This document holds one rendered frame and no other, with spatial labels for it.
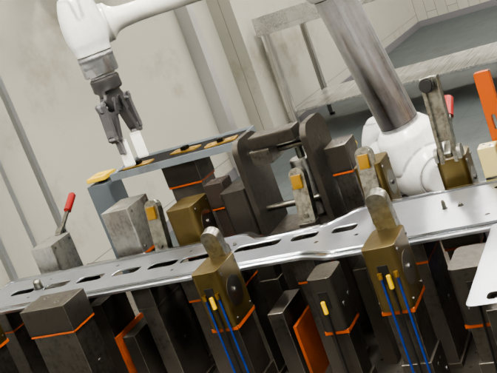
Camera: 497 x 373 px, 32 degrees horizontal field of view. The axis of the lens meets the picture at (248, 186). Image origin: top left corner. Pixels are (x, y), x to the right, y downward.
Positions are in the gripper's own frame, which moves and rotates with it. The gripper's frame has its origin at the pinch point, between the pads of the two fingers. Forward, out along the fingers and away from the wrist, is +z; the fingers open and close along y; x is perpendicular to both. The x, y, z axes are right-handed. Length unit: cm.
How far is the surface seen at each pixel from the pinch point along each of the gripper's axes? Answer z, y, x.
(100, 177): 4.1, 1.9, -11.6
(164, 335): 34, 38, 16
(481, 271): 20, 62, 94
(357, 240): 20, 39, 67
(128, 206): 9.0, 19.4, 6.5
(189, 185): 11.8, 2.2, 13.5
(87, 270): 20.0, 26.7, -6.3
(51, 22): -42, -273, -216
